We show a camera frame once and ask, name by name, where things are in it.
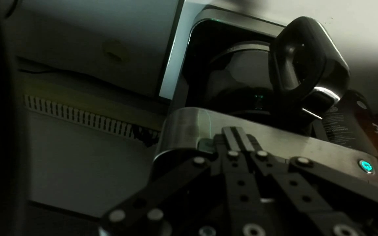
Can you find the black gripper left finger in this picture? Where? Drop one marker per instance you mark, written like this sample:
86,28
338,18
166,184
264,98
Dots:
188,200

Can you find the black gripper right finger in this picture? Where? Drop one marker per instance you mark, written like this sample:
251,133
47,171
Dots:
297,197

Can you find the black silver coffee machine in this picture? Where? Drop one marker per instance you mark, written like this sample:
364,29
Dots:
192,125

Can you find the black coffee carafe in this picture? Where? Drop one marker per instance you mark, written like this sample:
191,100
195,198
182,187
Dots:
288,83

